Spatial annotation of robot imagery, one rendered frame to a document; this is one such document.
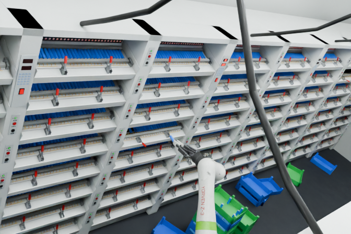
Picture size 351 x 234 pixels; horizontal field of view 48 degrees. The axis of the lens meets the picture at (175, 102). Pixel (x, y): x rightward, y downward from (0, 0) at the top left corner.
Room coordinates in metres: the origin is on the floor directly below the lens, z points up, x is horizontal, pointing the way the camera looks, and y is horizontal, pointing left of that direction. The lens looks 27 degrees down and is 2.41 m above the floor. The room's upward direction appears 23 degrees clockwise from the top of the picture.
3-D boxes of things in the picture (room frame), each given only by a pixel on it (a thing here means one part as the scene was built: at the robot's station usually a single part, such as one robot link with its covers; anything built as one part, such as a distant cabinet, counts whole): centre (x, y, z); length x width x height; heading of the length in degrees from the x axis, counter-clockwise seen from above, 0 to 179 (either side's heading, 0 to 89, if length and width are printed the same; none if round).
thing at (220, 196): (2.59, -0.69, 0.44); 0.30 x 0.20 x 0.08; 60
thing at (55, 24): (2.42, 0.10, 1.67); 2.19 x 0.20 x 0.04; 141
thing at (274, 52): (3.24, -0.56, 0.84); 0.20 x 0.09 x 1.69; 51
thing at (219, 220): (2.59, -0.69, 0.36); 0.30 x 0.20 x 0.08; 60
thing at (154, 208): (2.69, -0.12, 0.84); 0.20 x 0.09 x 1.69; 51
